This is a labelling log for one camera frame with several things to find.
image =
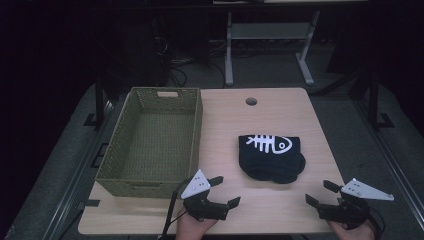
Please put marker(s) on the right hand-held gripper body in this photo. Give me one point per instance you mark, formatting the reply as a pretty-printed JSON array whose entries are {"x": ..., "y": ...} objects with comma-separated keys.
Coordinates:
[{"x": 350, "y": 213}]

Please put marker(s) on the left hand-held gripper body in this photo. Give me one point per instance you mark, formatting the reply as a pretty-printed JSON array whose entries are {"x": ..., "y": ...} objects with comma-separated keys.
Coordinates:
[{"x": 203, "y": 208}]

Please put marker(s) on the black garment fishbone print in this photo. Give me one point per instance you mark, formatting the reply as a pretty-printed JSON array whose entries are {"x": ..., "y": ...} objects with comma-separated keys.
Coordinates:
[{"x": 270, "y": 163}]

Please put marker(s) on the green woven basket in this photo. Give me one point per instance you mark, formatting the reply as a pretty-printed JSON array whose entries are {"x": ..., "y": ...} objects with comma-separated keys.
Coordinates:
[{"x": 156, "y": 143}]

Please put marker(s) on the person's right hand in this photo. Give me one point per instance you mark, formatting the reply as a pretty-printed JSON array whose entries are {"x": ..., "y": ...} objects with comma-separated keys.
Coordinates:
[{"x": 353, "y": 234}]

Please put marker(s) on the person's left hand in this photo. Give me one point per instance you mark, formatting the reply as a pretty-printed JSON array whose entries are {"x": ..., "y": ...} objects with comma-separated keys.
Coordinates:
[{"x": 191, "y": 229}]

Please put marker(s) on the grey metal floor rail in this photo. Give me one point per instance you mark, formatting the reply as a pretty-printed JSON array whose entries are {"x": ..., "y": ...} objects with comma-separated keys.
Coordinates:
[
  {"x": 393, "y": 160},
  {"x": 78, "y": 173}
]

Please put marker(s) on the black metal stand post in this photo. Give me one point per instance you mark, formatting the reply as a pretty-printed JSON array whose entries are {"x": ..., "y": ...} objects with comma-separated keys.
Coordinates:
[
  {"x": 99, "y": 103},
  {"x": 374, "y": 103}
]

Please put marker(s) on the grey metal desk frame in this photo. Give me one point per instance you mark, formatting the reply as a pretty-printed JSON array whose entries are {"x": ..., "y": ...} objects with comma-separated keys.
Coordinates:
[{"x": 266, "y": 31}]

